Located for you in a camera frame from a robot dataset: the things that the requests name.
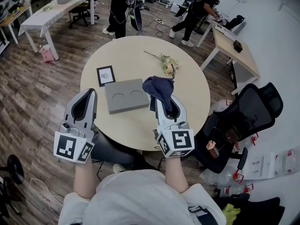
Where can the person's white shoe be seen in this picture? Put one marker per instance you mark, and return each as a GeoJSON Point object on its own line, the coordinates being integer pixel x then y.
{"type": "Point", "coordinates": [119, 168]}

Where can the black round stool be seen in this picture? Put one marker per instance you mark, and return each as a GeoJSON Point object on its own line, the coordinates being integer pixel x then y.
{"type": "Point", "coordinates": [15, 169]}

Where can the white power strip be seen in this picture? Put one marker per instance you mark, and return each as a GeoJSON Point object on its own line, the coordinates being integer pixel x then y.
{"type": "Point", "coordinates": [159, 20]}

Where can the large black bag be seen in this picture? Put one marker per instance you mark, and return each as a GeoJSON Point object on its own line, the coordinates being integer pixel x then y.
{"type": "Point", "coordinates": [260, 211]}

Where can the dark blue cloth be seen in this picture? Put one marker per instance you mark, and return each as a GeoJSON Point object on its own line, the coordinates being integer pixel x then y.
{"type": "Point", "coordinates": [159, 88]}

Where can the clear plastic bag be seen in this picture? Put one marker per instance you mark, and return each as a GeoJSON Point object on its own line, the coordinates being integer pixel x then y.
{"type": "Point", "coordinates": [286, 163]}

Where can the black picture frame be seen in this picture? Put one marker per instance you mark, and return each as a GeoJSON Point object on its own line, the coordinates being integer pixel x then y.
{"type": "Point", "coordinates": [106, 75]}

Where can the person's right forearm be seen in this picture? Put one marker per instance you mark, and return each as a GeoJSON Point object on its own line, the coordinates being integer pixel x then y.
{"type": "Point", "coordinates": [175, 174]}

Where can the black mesh office chair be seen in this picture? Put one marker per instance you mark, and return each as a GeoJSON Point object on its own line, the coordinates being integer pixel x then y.
{"type": "Point", "coordinates": [253, 111]}

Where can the black oval disc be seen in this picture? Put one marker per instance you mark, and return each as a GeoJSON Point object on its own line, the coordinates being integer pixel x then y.
{"type": "Point", "coordinates": [137, 17]}

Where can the wooden desk with white legs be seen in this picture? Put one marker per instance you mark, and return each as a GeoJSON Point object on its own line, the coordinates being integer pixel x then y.
{"type": "Point", "coordinates": [11, 17]}
{"type": "Point", "coordinates": [234, 55]}

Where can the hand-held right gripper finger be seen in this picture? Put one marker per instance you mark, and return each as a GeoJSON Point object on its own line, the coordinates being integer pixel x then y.
{"type": "Point", "coordinates": [182, 111]}
{"type": "Point", "coordinates": [160, 114]}

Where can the artificial flower bouquet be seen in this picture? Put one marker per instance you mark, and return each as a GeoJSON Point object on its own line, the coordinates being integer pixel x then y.
{"type": "Point", "coordinates": [167, 65]}

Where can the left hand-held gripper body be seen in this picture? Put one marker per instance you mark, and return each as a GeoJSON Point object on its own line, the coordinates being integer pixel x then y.
{"type": "Point", "coordinates": [68, 147]}

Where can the person's left forearm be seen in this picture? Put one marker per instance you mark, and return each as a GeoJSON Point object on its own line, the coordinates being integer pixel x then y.
{"type": "Point", "coordinates": [84, 182]}

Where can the grey box with round cutout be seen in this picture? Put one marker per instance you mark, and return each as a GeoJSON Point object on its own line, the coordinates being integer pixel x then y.
{"type": "Point", "coordinates": [131, 104]}

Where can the person's white shirt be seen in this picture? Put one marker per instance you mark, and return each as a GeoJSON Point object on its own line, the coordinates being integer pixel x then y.
{"type": "Point", "coordinates": [140, 200]}

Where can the white paper sheet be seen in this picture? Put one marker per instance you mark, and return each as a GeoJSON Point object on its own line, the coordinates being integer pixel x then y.
{"type": "Point", "coordinates": [256, 165]}

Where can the black power adapter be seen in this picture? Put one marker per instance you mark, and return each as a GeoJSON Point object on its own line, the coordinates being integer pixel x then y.
{"type": "Point", "coordinates": [237, 46]}

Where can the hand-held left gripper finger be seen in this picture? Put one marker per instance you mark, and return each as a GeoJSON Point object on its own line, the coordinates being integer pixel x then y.
{"type": "Point", "coordinates": [92, 111]}
{"type": "Point", "coordinates": [69, 109]}

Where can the pink bottle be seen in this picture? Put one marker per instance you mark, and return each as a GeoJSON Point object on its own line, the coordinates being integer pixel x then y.
{"type": "Point", "coordinates": [212, 149]}

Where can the pink bag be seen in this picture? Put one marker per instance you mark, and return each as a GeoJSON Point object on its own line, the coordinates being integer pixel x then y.
{"type": "Point", "coordinates": [47, 54]}

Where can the brown bag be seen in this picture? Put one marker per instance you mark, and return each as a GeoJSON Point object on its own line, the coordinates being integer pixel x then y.
{"type": "Point", "coordinates": [232, 135]}

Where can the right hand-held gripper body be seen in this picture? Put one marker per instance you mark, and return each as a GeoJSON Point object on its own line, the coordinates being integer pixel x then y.
{"type": "Point", "coordinates": [180, 142]}

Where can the white table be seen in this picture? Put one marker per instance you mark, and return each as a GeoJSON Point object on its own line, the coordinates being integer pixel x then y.
{"type": "Point", "coordinates": [58, 8]}

